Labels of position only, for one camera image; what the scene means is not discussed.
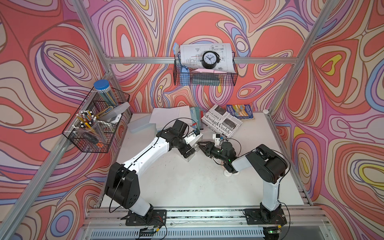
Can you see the white three-drawer box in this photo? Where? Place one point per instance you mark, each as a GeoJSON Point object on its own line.
{"type": "Point", "coordinates": [196, 147]}

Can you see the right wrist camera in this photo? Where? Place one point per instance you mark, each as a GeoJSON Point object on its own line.
{"type": "Point", "coordinates": [217, 139]}

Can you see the black wire side basket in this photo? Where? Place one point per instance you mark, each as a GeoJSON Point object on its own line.
{"type": "Point", "coordinates": [93, 102]}

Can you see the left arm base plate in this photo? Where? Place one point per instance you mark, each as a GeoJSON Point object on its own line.
{"type": "Point", "coordinates": [152, 218]}

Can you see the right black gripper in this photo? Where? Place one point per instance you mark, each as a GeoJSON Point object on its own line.
{"type": "Point", "coordinates": [208, 148]}

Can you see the clear cup with pens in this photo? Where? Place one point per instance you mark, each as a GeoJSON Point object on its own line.
{"type": "Point", "coordinates": [87, 125]}

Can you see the blue book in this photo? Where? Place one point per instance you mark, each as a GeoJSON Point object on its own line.
{"type": "Point", "coordinates": [241, 112]}

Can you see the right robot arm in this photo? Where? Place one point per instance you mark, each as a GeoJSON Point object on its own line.
{"type": "Point", "coordinates": [266, 162]}

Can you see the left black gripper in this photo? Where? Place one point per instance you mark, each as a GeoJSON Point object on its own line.
{"type": "Point", "coordinates": [183, 151]}

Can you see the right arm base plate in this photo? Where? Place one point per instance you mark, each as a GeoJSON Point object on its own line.
{"type": "Point", "coordinates": [263, 216]}

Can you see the white drawing sheet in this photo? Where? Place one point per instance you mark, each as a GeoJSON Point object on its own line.
{"type": "Point", "coordinates": [191, 56]}

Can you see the black wire wall basket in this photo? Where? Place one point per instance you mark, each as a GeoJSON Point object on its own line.
{"type": "Point", "coordinates": [184, 76]}

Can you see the white open notebook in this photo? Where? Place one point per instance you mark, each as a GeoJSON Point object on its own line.
{"type": "Point", "coordinates": [161, 117]}

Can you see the blue lid pencil jar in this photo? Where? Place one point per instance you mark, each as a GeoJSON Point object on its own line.
{"type": "Point", "coordinates": [105, 91]}

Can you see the teal books stack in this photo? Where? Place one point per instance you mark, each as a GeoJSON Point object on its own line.
{"type": "Point", "coordinates": [196, 118]}

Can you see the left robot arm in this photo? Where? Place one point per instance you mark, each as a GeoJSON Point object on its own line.
{"type": "Point", "coordinates": [122, 184]}

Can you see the translucent plastic box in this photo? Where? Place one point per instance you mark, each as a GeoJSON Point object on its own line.
{"type": "Point", "coordinates": [141, 124]}

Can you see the folded newspaper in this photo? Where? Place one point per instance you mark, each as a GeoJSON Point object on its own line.
{"type": "Point", "coordinates": [221, 122]}

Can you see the black round clock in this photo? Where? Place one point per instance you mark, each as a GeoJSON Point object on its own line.
{"type": "Point", "coordinates": [210, 60]}

